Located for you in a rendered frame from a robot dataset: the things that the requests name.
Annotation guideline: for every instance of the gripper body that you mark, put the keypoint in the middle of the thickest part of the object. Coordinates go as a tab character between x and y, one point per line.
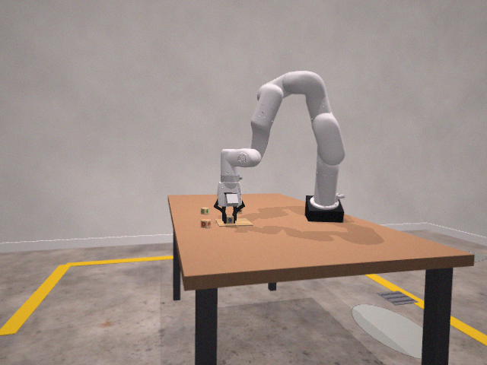
233	187

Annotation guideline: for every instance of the tan flat mat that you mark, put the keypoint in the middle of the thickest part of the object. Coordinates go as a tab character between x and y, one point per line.
238	222

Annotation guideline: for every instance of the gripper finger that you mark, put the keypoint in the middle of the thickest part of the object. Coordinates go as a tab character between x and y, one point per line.
236	209
222	210

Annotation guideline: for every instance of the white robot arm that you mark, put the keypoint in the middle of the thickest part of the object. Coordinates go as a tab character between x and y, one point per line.
326	130

